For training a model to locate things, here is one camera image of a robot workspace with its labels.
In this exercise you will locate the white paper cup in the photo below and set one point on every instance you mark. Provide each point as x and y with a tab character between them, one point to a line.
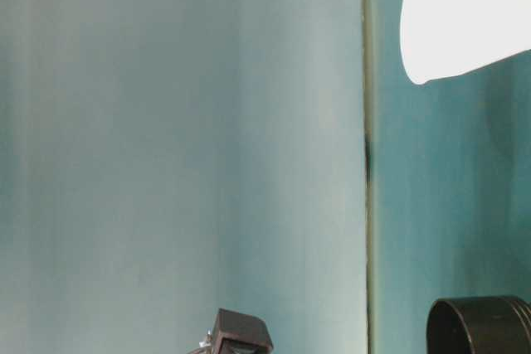
456	22

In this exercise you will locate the blue-green backdrop cloth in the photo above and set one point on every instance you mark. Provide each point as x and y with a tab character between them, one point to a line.
166	122

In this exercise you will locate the blue-green table cloth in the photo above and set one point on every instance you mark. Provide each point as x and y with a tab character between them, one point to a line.
435	205

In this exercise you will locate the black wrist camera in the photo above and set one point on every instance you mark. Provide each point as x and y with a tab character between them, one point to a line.
240	331

